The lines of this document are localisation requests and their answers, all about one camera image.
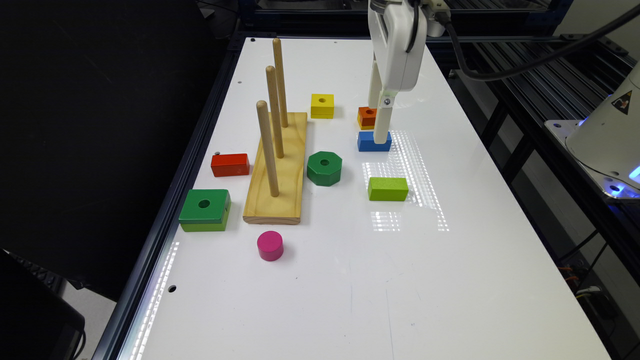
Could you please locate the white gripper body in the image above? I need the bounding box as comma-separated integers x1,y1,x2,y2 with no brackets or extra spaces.
368,1,427,92

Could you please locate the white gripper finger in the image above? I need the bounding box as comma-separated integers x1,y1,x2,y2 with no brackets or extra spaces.
373,89,398,144
368,56,382,108

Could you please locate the yellow square block with hole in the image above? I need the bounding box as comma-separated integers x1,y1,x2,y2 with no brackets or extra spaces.
311,94,335,119

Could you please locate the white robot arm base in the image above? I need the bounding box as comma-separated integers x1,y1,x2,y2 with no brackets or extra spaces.
545,67,639,201

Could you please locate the orange block on yellow block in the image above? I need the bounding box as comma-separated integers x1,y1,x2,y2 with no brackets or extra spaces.
357,107,377,130

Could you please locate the blue rectangular block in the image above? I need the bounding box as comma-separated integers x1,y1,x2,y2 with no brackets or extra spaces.
357,131,392,152

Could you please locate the light green rectangular block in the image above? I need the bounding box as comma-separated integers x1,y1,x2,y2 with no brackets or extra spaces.
368,177,409,201

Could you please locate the dark green octagon block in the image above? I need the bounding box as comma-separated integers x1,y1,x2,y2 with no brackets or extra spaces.
307,151,342,186

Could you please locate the red rectangular block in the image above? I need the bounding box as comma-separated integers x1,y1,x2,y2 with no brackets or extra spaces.
210,153,250,177

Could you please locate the magenta cylinder block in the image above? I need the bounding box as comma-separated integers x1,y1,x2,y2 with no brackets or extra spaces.
257,231,284,261

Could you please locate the green square block with hole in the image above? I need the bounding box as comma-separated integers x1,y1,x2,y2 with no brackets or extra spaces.
179,189,231,232

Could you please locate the rear wooden peg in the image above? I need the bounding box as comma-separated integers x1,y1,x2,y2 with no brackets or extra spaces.
272,37,288,128

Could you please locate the wooden peg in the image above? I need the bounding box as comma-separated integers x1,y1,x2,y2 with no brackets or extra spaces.
256,100,279,197
266,65,284,158
272,37,288,128

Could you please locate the middle wooden peg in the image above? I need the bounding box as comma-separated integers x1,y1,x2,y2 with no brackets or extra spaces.
266,65,284,158

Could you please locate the front wooden peg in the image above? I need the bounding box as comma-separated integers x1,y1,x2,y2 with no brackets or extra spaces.
256,100,279,197

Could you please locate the wooden peg base board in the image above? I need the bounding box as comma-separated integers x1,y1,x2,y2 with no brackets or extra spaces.
243,112,307,225

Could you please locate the black object bottom left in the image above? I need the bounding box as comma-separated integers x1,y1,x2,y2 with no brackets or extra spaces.
1,252,85,360

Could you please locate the black cable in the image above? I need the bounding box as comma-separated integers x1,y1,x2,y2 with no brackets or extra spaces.
434,3,640,83

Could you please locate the black aluminium frame rack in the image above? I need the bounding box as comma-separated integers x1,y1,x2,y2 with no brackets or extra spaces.
428,1,639,359

